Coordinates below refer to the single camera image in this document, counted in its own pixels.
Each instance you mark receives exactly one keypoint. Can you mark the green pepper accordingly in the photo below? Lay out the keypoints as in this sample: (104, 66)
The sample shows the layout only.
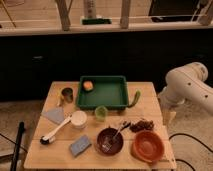
(135, 99)

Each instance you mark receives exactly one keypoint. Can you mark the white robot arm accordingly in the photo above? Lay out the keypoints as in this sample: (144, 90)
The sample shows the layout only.
(185, 82)

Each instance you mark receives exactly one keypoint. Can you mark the green plastic cup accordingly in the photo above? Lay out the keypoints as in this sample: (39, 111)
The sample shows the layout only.
(101, 112)

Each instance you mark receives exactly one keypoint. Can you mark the metal cup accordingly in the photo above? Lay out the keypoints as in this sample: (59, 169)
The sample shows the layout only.
(67, 94)

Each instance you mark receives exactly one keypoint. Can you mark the green plastic tray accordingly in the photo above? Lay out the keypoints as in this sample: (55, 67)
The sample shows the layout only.
(109, 91)

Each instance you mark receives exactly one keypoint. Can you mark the orange round fruit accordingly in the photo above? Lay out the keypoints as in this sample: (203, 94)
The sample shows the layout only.
(88, 85)

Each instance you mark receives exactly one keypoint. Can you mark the yellow banana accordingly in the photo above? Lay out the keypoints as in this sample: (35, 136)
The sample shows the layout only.
(60, 101)

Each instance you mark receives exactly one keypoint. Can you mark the dark grape bunch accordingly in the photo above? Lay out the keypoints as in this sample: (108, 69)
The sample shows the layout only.
(142, 125)

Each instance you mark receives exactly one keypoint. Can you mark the dark brown bowl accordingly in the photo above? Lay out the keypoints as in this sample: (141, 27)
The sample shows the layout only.
(108, 133)

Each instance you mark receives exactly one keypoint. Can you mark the light blue cloth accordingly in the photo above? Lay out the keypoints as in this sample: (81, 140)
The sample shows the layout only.
(55, 115)

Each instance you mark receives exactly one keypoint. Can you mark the metal fork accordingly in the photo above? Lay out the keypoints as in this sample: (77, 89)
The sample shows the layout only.
(109, 141)

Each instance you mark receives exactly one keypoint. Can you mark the blue sponge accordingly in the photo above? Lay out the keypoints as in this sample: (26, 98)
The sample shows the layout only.
(80, 145)

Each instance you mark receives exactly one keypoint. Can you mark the green base block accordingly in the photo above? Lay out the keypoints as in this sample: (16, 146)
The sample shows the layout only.
(96, 21)

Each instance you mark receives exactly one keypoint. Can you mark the orange plastic bowl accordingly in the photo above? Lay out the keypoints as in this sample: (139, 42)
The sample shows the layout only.
(147, 146)

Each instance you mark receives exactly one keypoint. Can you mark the black monitor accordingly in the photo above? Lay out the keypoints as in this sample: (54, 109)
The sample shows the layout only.
(172, 10)

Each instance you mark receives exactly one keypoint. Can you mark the black pole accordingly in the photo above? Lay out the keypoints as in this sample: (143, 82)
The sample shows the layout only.
(15, 156)

